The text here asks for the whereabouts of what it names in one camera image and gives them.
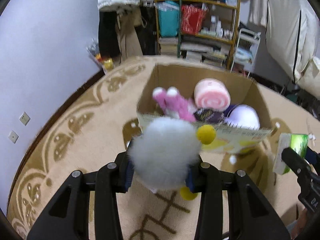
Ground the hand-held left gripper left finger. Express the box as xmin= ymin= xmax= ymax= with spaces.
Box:
xmin=26 ymin=144 xmax=137 ymax=240

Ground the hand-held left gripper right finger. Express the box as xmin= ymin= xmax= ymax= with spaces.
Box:
xmin=185 ymin=155 xmax=292 ymax=240

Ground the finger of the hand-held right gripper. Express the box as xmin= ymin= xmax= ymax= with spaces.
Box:
xmin=306 ymin=145 xmax=320 ymax=167
xmin=281 ymin=147 xmax=312 ymax=180

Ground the green tissue pack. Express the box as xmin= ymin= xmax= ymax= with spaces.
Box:
xmin=272 ymin=133 xmax=309 ymax=175

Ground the white fluffy plush toy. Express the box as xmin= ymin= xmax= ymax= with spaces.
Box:
xmin=130 ymin=116 xmax=217 ymax=200

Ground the purple plush toy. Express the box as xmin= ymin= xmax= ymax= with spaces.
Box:
xmin=224 ymin=104 xmax=260 ymax=130

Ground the dark snack packet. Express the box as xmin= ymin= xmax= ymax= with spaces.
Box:
xmin=194 ymin=108 xmax=225 ymax=124

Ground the pink plush toy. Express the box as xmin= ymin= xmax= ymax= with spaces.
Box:
xmin=152 ymin=86 xmax=198 ymax=123

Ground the pink roll plush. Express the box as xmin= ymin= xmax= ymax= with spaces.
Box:
xmin=194 ymin=78 xmax=231 ymax=111

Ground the printed cardboard box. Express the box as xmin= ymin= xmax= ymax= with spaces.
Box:
xmin=137 ymin=64 xmax=275 ymax=155

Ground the plastic bag of toys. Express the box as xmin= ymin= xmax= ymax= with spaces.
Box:
xmin=86 ymin=40 xmax=117 ymax=74

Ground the white duvet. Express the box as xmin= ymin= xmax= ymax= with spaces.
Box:
xmin=265 ymin=0 xmax=320 ymax=92

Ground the pile of books and papers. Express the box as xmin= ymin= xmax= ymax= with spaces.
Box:
xmin=180 ymin=36 xmax=229 ymax=67

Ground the white cart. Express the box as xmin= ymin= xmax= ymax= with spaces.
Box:
xmin=230 ymin=28 xmax=262 ymax=78

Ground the beige coat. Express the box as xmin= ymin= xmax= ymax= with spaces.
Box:
xmin=116 ymin=7 xmax=145 ymax=63

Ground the stack of books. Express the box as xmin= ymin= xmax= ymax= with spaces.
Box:
xmin=159 ymin=37 xmax=179 ymax=57

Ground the black jacket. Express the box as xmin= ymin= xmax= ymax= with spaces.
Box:
xmin=137 ymin=5 xmax=158 ymax=55

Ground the black coat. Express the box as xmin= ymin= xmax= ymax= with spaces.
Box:
xmin=98 ymin=10 xmax=122 ymax=58

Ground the wooden shelf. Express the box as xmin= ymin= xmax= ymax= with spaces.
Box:
xmin=152 ymin=0 xmax=242 ymax=72

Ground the row of cosmetic bottles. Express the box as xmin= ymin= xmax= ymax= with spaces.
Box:
xmin=200 ymin=15 xmax=233 ymax=39

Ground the teal bag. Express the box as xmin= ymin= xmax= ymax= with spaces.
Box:
xmin=157 ymin=1 xmax=180 ymax=37

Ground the white floral curtain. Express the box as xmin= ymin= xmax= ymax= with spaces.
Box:
xmin=237 ymin=0 xmax=269 ymax=27

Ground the red bag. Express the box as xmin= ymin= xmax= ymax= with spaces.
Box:
xmin=180 ymin=4 xmax=208 ymax=35

